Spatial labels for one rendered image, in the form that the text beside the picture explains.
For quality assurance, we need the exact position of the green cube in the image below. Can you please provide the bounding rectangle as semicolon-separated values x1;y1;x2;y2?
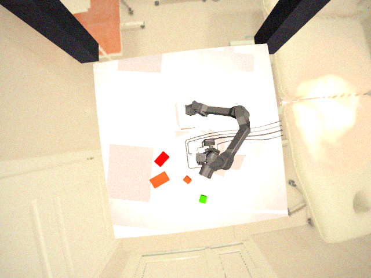
199;195;207;204

